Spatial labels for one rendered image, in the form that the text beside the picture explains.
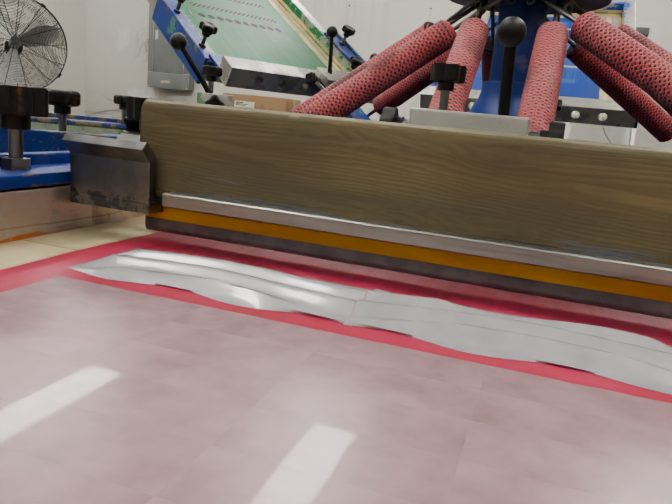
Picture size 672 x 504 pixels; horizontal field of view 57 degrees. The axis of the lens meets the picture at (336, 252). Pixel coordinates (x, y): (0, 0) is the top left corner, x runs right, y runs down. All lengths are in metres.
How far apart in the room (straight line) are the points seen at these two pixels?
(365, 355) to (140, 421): 0.11
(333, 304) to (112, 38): 5.52
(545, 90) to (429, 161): 0.54
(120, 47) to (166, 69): 0.56
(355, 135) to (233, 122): 0.09
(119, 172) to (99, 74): 5.39
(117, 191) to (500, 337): 0.30
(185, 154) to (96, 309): 0.17
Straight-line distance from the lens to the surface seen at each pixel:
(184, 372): 0.26
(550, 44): 1.02
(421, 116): 0.69
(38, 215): 0.50
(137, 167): 0.48
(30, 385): 0.25
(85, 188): 0.51
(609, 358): 0.32
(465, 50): 1.01
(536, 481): 0.22
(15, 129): 0.50
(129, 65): 5.69
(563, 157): 0.39
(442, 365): 0.29
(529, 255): 0.39
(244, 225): 0.46
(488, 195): 0.40
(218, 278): 0.38
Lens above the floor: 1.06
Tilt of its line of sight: 12 degrees down
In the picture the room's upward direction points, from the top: 5 degrees clockwise
